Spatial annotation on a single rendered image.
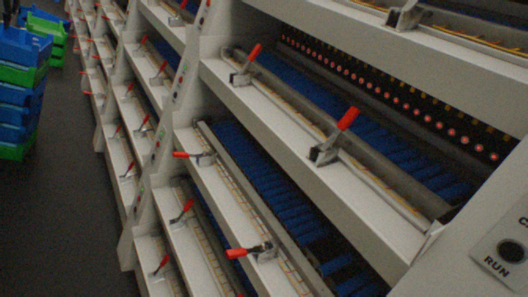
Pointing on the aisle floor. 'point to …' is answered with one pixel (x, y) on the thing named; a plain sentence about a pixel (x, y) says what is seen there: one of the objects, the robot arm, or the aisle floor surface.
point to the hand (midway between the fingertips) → (1, 17)
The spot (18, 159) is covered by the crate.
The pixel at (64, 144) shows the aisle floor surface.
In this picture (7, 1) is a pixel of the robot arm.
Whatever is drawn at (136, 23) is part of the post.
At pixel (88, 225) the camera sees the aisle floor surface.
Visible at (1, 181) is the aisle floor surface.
